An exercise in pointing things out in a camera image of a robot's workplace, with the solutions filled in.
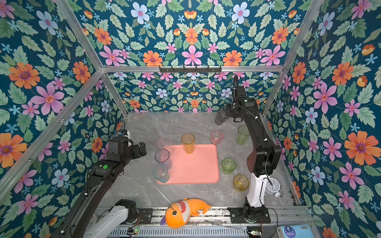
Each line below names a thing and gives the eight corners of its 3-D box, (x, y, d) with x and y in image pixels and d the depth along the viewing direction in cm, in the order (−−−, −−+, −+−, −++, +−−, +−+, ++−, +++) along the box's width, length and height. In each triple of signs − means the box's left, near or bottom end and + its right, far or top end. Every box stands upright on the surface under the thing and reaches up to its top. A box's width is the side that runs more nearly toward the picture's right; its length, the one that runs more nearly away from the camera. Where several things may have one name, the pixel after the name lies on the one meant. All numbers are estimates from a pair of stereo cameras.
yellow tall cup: (183, 154, 98) (180, 143, 87) (183, 144, 103) (181, 133, 92) (194, 154, 98) (193, 143, 87) (194, 144, 103) (194, 133, 92)
